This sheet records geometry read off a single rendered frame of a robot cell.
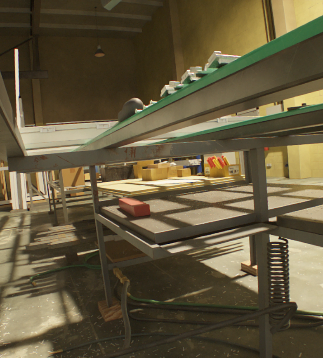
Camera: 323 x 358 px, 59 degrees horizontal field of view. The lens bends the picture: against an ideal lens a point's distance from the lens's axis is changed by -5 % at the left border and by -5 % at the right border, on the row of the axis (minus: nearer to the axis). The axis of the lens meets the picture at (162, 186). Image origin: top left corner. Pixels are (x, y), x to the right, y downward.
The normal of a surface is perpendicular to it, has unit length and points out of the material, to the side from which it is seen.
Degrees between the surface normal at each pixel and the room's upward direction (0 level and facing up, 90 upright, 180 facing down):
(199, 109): 90
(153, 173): 90
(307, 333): 0
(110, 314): 90
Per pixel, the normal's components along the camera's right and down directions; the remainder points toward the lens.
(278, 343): -0.10, -0.99
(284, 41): -0.91, 0.12
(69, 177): 0.41, 0.04
